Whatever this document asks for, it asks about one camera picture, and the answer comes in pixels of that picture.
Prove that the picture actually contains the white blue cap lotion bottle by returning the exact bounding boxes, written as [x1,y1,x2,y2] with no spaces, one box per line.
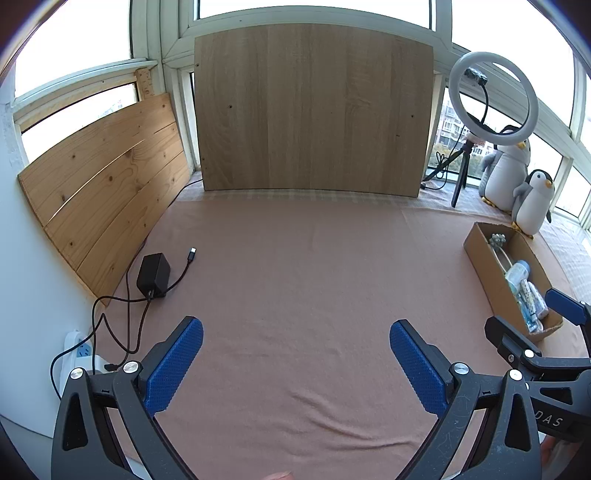
[504,260,532,296]

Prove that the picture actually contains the blue white packet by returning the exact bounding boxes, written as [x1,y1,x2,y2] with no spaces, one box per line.
[522,305,546,334]

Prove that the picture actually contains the small penguin plush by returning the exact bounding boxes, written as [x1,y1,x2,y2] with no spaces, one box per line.
[510,169,555,238]

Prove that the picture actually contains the white ring light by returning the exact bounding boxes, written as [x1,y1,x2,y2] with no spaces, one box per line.
[449,51,539,146]

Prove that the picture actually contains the oak veneer board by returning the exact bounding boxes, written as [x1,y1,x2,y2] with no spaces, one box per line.
[194,23,435,199]

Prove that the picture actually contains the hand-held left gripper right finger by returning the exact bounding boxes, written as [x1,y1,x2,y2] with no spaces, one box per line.
[389,319,543,480]

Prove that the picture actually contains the black tripod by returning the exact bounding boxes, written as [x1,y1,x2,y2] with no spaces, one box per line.
[425,138,478,208]

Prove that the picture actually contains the person's right hand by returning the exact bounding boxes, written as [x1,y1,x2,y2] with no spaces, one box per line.
[541,434,561,467]

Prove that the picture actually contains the pine slat board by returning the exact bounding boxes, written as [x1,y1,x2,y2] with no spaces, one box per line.
[17,91,192,309]

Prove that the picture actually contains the thin black cable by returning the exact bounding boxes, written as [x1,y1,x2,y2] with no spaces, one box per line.
[139,178,205,250]

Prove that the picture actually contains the large penguin plush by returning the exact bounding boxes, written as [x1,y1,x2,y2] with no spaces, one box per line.
[478,124,532,213]

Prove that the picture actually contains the black ring light cable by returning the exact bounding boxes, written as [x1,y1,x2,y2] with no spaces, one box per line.
[419,150,451,190]

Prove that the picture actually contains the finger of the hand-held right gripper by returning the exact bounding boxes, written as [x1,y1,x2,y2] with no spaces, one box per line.
[545,287,591,328]
[485,315,591,384]

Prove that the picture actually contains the black power cable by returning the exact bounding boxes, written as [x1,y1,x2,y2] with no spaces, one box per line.
[50,288,153,400]

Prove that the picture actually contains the white power strip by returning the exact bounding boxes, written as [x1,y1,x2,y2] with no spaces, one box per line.
[62,329,121,376]

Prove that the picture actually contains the printed lip balm tube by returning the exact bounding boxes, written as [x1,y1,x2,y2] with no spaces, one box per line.
[519,281,550,319]

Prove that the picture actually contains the cardboard box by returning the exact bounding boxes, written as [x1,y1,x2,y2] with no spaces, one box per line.
[463,222,565,343]

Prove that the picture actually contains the black gooseneck phone clamp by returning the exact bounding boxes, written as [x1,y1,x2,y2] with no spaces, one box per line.
[464,67,490,134]

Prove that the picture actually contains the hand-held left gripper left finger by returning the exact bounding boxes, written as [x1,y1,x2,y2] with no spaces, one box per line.
[51,316,205,480]

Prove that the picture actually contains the plaid cloth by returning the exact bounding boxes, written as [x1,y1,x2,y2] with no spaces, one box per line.
[178,182,591,296]

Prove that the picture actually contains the white window frame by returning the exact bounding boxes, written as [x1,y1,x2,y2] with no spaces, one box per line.
[0,0,591,232]

